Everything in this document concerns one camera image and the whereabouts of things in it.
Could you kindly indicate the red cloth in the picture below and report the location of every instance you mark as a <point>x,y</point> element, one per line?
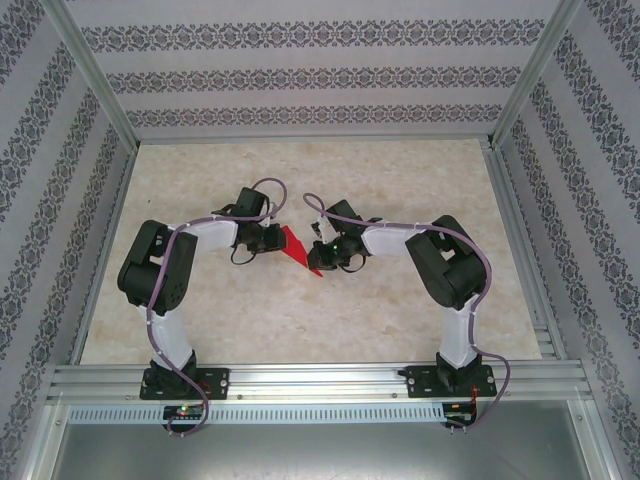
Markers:
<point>296,249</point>

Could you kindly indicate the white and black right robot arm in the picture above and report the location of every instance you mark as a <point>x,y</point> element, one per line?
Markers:
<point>457,340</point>

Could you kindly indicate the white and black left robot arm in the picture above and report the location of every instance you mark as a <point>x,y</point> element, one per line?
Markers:
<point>167,340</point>

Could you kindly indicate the grey metal sheet panel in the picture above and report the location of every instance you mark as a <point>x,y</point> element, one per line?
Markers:
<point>320,455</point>

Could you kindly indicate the circuit board with green light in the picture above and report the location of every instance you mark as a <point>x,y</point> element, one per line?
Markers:
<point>185,412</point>

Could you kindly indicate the small black circuit board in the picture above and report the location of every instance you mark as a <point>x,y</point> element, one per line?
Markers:
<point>460,414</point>

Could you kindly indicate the aluminium frame cross beam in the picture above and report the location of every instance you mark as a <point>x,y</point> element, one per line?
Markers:
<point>315,138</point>

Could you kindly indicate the aluminium mounting rail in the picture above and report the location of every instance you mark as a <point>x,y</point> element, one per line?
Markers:
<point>320,382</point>

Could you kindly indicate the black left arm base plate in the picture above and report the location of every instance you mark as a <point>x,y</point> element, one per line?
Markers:
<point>217,382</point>

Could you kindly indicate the aluminium table side rail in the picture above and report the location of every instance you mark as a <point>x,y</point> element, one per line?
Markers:
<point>104,250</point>
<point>520,250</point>

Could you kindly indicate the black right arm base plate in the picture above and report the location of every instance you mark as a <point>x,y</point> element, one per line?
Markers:
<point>420,382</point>

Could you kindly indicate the short aluminium frame post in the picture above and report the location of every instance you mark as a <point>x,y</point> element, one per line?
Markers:
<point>42,440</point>
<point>592,440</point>

